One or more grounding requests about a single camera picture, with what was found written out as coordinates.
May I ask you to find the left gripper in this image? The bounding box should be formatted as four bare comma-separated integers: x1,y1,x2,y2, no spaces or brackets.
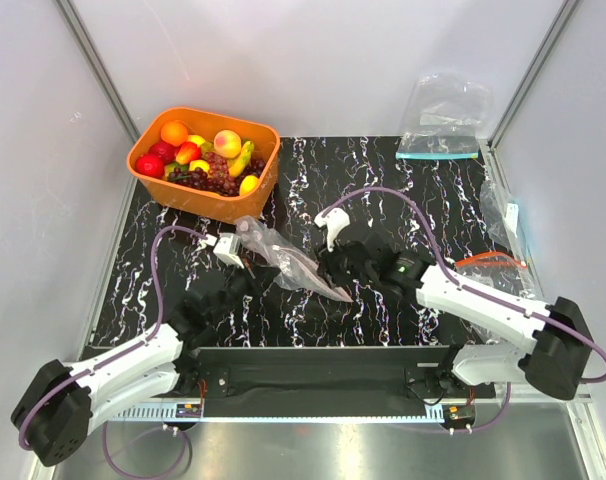
207,254,280,325

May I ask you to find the pink zip top bag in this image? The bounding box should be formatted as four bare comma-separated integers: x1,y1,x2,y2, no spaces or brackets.
235,216,335,301

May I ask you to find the yellow pink peach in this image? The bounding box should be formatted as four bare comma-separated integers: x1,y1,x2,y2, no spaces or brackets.
213,130,242,159

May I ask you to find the red apple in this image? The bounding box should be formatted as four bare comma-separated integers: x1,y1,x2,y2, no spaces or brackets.
134,153,165,179

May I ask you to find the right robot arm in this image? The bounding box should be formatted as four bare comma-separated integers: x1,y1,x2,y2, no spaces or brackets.
315,241,591,400

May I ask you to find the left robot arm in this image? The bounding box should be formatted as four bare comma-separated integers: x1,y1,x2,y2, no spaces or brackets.
10,260,279,467

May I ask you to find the orange zip top bag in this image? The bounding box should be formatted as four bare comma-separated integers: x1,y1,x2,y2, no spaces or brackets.
455,251,540,300

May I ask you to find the clear bag with blue label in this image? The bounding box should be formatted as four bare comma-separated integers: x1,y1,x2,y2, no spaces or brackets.
479,179,521,251

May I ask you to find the blue zip top bag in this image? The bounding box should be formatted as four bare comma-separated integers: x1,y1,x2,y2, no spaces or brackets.
396,73,493,161

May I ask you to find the black marble pattern mat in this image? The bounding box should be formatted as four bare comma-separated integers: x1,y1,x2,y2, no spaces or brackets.
87,137,495,348

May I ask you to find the orange plastic fruit basket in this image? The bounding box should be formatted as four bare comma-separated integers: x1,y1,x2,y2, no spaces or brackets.
126,106,281,224

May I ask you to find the yellow lemon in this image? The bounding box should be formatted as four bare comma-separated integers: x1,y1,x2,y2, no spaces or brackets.
239,175,259,196

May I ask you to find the yellow banana bunch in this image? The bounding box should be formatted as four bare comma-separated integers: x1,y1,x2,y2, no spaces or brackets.
228,141,254,178

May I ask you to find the dark purple grape bunch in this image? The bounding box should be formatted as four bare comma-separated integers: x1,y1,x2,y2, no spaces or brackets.
163,161,265,197

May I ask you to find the yellow pear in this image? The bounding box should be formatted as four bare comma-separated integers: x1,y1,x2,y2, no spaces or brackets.
188,159,210,173

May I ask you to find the red yellow mango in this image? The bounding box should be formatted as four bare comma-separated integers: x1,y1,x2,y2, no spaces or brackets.
175,141,201,165

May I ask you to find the dark red pomegranate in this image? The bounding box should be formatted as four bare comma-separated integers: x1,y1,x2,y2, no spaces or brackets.
148,140,177,165

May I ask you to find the orange fruit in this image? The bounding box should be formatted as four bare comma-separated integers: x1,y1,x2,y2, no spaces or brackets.
160,120,189,147

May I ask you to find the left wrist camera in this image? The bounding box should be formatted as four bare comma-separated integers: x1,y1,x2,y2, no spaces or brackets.
204,233,245,269

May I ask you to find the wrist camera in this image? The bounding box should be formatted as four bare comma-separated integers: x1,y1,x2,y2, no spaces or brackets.
204,233,245,269
314,208,350,252

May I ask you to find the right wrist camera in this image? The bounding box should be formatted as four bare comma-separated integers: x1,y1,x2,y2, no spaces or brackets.
314,208,350,252

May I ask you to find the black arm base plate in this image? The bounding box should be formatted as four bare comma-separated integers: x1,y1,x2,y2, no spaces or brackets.
154,346,495,400

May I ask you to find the white slotted cable duct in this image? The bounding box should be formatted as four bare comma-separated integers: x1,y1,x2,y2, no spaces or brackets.
110,400,445,426

